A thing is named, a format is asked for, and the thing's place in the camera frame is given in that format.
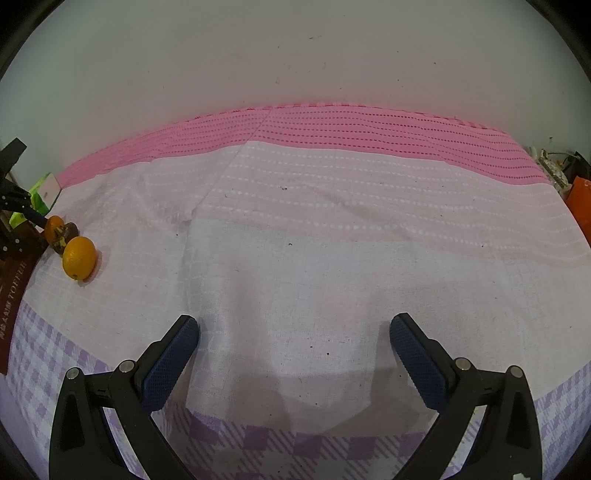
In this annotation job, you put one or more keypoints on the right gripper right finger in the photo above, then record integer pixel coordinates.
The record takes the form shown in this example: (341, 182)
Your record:
(507, 444)

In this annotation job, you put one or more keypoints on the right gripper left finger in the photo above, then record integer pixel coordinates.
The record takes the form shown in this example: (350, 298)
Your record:
(82, 445)

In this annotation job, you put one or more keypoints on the orange tangerine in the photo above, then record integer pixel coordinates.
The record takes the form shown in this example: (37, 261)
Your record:
(53, 229)

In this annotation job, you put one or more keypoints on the yellow orange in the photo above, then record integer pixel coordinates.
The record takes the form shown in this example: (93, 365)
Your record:
(79, 258)

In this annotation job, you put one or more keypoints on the green tissue pack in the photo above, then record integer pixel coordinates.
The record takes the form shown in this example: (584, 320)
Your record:
(40, 198)

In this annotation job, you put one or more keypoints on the gold red toffee tin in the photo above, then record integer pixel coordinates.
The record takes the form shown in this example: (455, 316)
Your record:
(18, 260)

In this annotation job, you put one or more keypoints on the red orange plastic bag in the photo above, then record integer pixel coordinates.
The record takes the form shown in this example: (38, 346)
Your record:
(579, 204)

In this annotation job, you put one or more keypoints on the pink purple checkered tablecloth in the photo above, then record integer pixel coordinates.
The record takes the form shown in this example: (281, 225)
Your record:
(294, 235)

